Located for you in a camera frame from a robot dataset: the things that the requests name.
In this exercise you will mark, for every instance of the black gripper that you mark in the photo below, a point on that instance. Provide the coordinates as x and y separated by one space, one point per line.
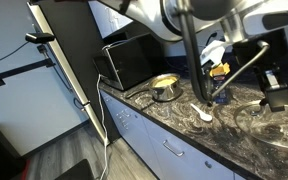
260 53

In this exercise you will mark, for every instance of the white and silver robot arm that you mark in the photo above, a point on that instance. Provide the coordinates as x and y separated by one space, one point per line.
150 13

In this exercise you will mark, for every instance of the white plastic spoon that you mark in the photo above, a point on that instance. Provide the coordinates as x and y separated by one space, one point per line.
204 116

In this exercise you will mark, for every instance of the round silver cabinet lock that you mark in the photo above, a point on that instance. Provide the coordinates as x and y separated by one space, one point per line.
208 164

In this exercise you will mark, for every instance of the white kitchen cabinet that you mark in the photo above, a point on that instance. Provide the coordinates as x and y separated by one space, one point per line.
150 146

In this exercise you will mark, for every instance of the black and silver microwave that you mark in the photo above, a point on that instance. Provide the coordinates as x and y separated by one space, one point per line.
134 63

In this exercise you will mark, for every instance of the black tall panel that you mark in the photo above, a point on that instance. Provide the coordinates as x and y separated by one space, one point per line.
74 50

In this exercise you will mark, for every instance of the silver slanted pole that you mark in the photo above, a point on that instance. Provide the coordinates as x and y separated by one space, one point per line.
69 71

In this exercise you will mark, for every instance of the large black box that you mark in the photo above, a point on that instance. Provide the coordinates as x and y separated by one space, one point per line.
0 160

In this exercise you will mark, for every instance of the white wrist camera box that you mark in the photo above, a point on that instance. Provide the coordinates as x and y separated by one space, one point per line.
214 51

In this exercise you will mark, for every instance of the black camera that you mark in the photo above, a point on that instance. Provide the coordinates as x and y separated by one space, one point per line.
39 37

